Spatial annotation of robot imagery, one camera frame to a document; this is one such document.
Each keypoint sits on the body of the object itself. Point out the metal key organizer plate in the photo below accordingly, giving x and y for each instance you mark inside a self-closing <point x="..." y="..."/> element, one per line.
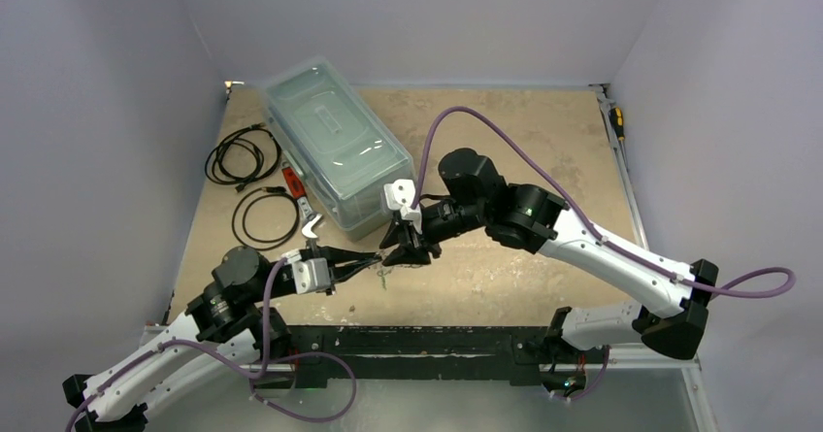
<point x="382" y="272"/>

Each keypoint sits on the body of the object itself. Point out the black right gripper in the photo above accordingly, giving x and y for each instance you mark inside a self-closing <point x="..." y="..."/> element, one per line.
<point x="415" y="236"/>

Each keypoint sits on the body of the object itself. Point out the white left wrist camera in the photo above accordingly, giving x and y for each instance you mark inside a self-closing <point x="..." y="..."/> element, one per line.
<point x="311" y="274"/>

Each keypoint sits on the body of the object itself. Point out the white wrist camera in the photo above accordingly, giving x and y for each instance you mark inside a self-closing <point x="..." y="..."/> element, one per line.
<point x="398" y="199"/>
<point x="311" y="274"/>

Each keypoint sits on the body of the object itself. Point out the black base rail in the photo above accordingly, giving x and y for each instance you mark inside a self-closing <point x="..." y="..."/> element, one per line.
<point x="519" y="355"/>

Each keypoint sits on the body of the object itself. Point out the yellow black screwdriver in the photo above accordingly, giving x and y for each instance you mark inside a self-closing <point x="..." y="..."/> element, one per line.
<point x="616" y="121"/>

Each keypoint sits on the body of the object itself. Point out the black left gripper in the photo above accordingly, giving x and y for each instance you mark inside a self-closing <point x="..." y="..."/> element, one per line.
<point x="336" y="255"/>

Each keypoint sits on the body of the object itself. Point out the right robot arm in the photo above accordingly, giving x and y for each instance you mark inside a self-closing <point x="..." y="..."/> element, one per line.
<point x="668" y="306"/>

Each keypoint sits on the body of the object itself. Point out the red handled adjustable wrench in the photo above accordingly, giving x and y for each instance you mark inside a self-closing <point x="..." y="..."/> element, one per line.
<point x="310" y="218"/>

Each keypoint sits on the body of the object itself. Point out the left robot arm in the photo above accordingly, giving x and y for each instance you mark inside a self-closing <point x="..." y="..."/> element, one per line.
<point x="230" y="325"/>

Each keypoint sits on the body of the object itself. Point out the clear plastic storage box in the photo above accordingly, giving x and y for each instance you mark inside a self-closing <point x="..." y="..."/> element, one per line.
<point x="340" y="149"/>

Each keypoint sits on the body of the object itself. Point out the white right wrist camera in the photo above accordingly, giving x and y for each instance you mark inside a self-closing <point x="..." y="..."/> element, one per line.
<point x="398" y="199"/>

